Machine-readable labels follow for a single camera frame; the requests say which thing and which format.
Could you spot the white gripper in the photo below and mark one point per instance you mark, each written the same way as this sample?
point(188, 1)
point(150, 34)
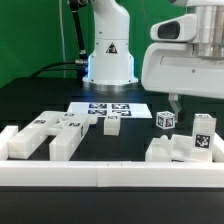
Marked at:
point(172, 68)

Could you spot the white chair seat part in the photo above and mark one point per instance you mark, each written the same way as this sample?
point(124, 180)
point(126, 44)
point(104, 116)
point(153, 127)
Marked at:
point(179, 148)

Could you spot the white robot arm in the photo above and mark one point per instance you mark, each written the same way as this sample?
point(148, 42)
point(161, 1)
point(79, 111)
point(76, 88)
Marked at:
point(111, 66)

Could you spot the white chair back part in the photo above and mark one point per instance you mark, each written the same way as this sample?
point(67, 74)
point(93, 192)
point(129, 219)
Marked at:
point(68, 130)

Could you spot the white tagged cube nut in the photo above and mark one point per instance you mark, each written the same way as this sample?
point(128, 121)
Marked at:
point(165, 120)

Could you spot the white marker sheet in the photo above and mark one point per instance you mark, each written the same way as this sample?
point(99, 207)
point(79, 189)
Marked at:
point(126, 110)

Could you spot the white U-shaped fence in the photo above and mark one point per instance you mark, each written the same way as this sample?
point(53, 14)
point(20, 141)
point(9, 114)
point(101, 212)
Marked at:
point(105, 174)

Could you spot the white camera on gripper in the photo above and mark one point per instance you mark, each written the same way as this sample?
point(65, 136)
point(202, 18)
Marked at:
point(179, 29)

